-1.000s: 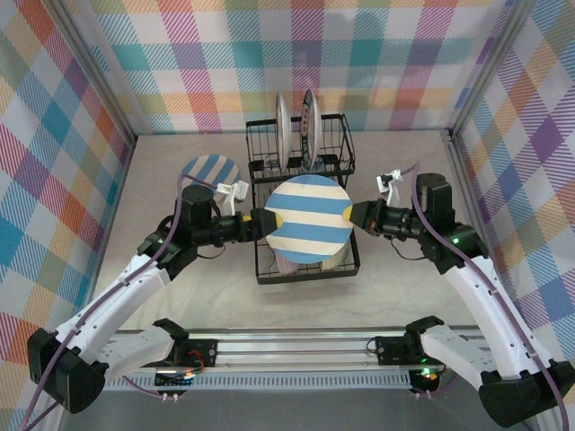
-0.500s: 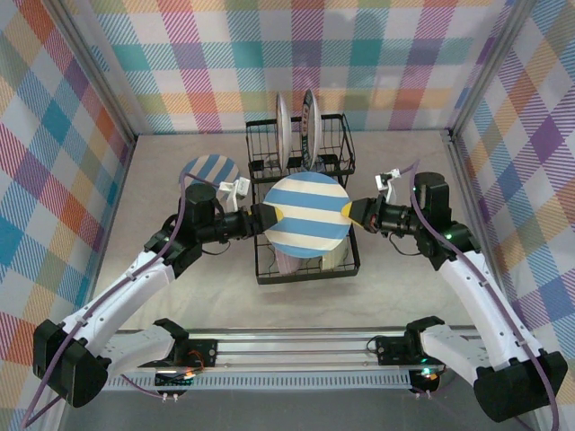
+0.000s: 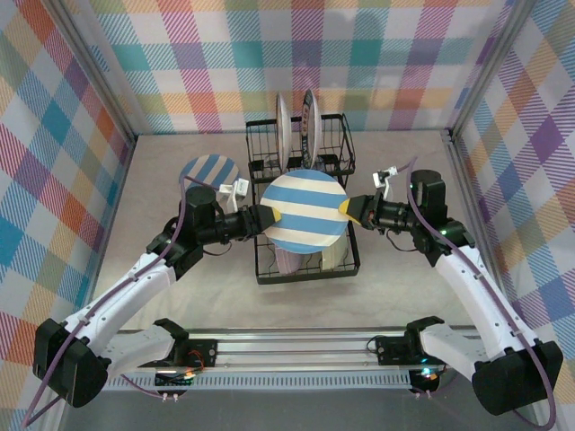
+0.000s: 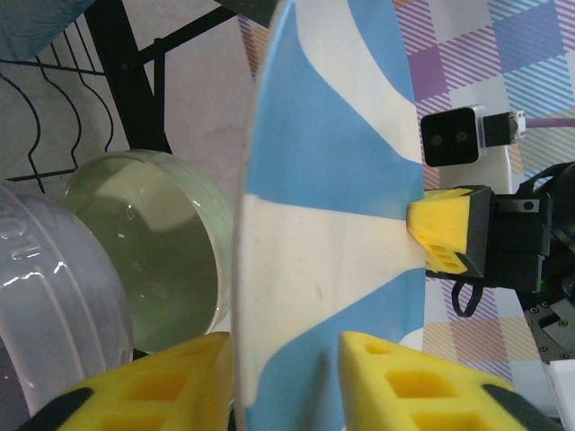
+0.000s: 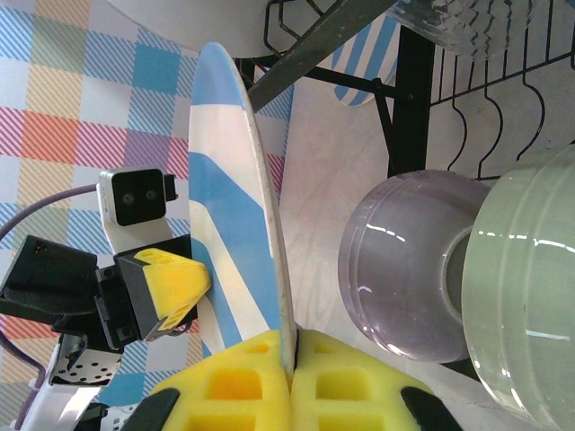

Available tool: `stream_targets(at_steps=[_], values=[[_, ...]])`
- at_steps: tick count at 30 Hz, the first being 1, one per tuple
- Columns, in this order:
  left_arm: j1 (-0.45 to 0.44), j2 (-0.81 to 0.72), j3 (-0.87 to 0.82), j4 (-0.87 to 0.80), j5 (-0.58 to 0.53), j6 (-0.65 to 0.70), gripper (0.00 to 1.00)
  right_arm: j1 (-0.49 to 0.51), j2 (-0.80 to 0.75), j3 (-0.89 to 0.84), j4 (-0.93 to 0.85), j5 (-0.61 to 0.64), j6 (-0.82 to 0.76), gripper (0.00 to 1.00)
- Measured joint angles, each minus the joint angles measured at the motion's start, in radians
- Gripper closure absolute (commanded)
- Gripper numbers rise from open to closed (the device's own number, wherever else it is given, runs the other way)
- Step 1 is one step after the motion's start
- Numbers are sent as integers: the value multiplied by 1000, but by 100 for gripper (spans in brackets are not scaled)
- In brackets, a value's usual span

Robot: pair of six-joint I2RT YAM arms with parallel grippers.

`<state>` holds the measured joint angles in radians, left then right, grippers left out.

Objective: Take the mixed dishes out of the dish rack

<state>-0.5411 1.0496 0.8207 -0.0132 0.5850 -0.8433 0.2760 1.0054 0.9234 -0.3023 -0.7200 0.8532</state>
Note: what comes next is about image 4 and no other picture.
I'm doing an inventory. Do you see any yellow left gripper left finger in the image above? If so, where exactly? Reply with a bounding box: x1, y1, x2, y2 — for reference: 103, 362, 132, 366
27, 331, 234, 431

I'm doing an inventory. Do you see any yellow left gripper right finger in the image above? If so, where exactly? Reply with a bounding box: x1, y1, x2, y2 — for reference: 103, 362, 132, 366
336, 330, 563, 431

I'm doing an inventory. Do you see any pale green ceramic bowl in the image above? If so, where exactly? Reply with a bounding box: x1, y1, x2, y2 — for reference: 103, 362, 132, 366
62, 150, 235, 355

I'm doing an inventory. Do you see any blue white striped plate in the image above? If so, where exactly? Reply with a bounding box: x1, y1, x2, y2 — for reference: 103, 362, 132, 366
231, 0, 428, 431

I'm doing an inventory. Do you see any purple ceramic bowl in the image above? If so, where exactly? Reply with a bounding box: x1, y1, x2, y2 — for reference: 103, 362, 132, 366
0, 179, 136, 431

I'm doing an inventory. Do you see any black wire dish rack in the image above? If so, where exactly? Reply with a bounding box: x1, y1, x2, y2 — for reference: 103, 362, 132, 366
0, 0, 279, 195

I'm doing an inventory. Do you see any blue translucent tumbler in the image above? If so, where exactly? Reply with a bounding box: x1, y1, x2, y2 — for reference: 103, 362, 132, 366
0, 0, 98, 62

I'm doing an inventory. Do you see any black right gripper wire loop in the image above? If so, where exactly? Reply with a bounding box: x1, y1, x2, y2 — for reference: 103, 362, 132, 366
450, 277, 485, 319

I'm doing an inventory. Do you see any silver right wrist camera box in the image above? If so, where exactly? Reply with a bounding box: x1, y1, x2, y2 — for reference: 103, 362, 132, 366
420, 104, 529, 194

